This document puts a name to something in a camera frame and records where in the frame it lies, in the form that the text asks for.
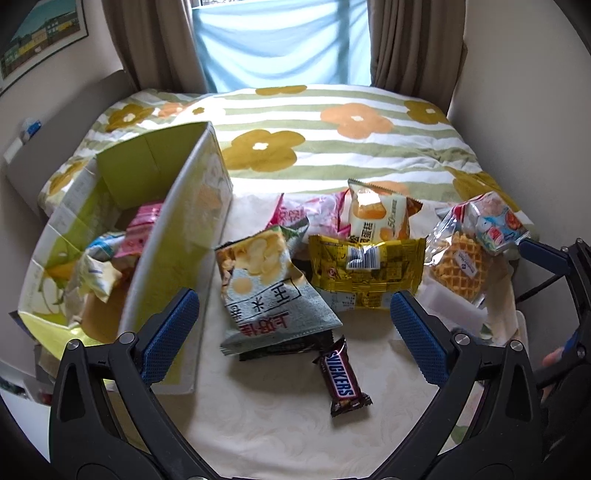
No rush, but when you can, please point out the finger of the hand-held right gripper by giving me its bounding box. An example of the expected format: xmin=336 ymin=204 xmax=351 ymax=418
xmin=536 ymin=323 xmax=591 ymax=391
xmin=517 ymin=237 xmax=591 ymax=296

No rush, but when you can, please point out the clear waffle packet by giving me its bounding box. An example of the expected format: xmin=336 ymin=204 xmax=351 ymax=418
xmin=425 ymin=205 xmax=509 ymax=308

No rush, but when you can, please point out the pink snack packet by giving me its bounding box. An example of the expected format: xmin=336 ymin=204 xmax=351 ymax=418
xmin=113 ymin=202 xmax=164 ymax=273

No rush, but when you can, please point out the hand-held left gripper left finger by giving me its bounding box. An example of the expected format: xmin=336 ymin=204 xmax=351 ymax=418
xmin=48 ymin=287 xmax=220 ymax=480

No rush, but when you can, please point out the orange white bread packet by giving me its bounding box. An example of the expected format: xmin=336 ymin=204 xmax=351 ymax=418
xmin=339 ymin=179 xmax=423 ymax=243

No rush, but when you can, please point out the grey corn snack packet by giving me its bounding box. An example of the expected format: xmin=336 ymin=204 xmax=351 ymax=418
xmin=215 ymin=217 xmax=342 ymax=356

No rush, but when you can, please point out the blue white snack packet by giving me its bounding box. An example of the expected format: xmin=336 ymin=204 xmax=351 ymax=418
xmin=85 ymin=231 xmax=127 ymax=264

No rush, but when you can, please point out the white plastic container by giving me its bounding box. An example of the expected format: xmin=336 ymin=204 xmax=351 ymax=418
xmin=422 ymin=281 xmax=527 ymax=347

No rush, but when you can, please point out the blue sheer curtain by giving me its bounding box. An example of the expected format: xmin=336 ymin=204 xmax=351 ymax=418
xmin=191 ymin=0 xmax=375 ymax=93

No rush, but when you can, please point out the brown curtain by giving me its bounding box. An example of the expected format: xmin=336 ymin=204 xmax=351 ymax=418
xmin=367 ymin=0 xmax=467 ymax=116
xmin=102 ymin=0 xmax=213 ymax=93

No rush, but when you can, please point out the floral striped blanket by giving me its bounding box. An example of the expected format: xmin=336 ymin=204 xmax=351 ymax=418
xmin=39 ymin=84 xmax=539 ymax=245

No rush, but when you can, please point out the red white candy packet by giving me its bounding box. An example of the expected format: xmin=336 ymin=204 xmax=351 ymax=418
xmin=452 ymin=191 xmax=531 ymax=257

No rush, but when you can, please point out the dark green cracker packet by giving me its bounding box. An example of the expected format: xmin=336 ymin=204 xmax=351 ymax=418
xmin=238 ymin=330 xmax=335 ymax=361

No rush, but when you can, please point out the wall poster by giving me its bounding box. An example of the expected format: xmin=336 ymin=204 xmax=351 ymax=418
xmin=0 ymin=0 xmax=88 ymax=95

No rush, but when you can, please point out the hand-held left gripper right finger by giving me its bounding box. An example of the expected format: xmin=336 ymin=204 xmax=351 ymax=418
xmin=369 ymin=291 xmax=543 ymax=480

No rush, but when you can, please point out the pink strawberry candy packet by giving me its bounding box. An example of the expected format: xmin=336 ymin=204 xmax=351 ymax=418
xmin=265 ymin=191 xmax=352 ymax=241

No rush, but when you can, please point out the white headboard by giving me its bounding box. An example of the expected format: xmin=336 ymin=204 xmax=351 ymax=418
xmin=2 ymin=69 xmax=139 ymax=217

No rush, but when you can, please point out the brown chocolate bar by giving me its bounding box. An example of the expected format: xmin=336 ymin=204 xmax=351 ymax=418
xmin=316 ymin=337 xmax=372 ymax=418

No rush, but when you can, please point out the green cardboard box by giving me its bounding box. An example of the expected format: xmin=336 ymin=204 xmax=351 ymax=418
xmin=9 ymin=121 xmax=234 ymax=395

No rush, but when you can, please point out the pale yellow snack packet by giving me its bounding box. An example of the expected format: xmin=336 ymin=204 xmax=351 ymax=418
xmin=69 ymin=254 xmax=123 ymax=303

